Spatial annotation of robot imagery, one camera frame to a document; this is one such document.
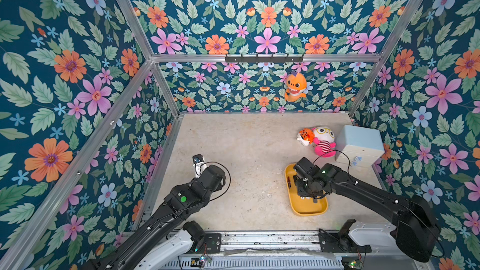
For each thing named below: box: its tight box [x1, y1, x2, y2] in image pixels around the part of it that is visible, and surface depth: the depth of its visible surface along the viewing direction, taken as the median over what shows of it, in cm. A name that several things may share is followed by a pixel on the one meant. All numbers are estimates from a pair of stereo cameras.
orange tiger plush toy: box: [296, 128, 315, 146], surface depth 103 cm
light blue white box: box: [335, 125, 385, 167], surface depth 91 cm
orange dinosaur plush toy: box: [285, 71, 307, 102], surface depth 100 cm
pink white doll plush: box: [311, 126, 337, 158], surface depth 101 cm
